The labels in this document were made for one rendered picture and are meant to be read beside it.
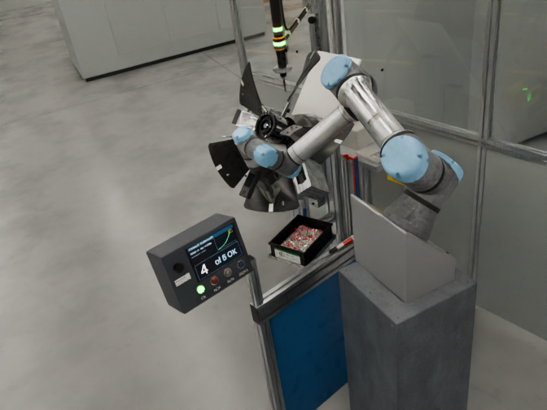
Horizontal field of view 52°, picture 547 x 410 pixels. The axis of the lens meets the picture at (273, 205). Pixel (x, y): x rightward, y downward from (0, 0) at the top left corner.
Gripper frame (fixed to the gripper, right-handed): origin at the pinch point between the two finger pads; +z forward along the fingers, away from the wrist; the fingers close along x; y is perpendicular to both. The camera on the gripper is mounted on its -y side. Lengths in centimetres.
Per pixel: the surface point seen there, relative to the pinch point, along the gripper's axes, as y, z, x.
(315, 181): 20.3, 5.2, -4.1
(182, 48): 223, 163, 504
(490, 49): 97, -12, -38
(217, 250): -39, -33, -35
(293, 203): 5.6, 3.8, -5.9
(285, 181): 10.4, -1.0, 1.4
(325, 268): -7.7, 13.9, -31.7
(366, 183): 60, 52, 15
